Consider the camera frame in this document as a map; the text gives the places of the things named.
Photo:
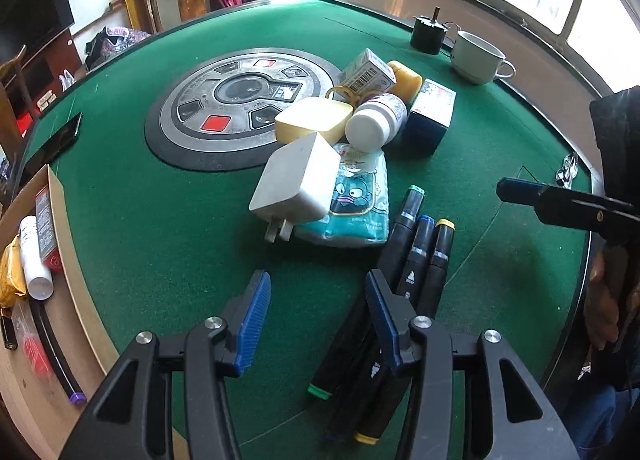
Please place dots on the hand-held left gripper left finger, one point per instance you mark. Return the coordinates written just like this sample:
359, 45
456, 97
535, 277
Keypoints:
252, 320

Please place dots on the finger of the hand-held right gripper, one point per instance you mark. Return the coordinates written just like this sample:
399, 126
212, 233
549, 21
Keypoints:
560, 205

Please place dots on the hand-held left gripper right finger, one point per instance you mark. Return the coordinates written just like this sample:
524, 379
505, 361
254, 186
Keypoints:
385, 320

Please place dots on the blue-capped black marker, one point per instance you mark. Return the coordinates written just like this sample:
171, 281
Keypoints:
419, 260

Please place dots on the yellow-capped black marker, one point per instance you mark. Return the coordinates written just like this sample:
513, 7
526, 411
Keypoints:
437, 260

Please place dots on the green-capped black marker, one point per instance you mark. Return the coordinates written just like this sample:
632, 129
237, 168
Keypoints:
405, 225

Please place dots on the cartoon tissue pack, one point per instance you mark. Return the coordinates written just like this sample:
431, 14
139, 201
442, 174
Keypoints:
357, 200

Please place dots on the white charger plug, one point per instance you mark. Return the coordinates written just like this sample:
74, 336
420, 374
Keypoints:
295, 185

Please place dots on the blue and white medicine box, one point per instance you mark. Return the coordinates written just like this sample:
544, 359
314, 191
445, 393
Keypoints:
430, 115

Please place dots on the white pill bottle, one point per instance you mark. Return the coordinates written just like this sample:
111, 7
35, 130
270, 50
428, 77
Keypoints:
375, 123

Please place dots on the purple-capped black marker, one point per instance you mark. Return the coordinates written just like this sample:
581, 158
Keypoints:
52, 345

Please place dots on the cream plastic case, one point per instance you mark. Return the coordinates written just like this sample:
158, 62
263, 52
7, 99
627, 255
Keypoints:
312, 120

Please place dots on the red item plastic bag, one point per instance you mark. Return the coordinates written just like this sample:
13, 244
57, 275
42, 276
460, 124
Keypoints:
30, 355

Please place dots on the small white bottle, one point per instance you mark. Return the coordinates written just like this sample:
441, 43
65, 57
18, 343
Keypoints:
34, 260

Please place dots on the grey box with red end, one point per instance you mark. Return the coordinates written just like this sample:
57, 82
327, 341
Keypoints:
46, 225

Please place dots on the yellow rubber bands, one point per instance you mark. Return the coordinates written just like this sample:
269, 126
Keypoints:
334, 90

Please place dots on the cardboard box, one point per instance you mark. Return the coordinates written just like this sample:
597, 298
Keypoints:
30, 415

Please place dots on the orange snack packet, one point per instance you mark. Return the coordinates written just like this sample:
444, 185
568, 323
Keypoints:
11, 275

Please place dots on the person's right hand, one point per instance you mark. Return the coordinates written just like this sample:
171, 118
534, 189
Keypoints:
602, 305

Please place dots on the white cup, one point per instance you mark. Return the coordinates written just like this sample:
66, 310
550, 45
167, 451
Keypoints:
475, 60

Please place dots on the black electric motor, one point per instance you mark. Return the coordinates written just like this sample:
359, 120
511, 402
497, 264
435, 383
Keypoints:
425, 35

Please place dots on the person's leg in jeans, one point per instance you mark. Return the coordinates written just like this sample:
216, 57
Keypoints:
600, 420

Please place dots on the round grey table centre panel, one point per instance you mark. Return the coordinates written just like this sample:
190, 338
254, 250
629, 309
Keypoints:
200, 105

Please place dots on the small white barcode box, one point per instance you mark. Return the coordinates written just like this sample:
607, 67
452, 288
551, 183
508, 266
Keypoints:
367, 71

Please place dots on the black smartphone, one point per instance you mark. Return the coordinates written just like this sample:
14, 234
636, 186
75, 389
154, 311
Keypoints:
52, 143

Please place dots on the patterned bag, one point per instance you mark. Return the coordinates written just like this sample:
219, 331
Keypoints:
112, 43

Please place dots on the wooden television cabinet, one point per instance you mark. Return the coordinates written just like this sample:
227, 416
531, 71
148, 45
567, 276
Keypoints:
55, 70

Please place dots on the dark wooden armchair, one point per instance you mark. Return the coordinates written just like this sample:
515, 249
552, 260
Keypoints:
20, 85

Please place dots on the black television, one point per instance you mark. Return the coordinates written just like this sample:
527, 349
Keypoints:
35, 10

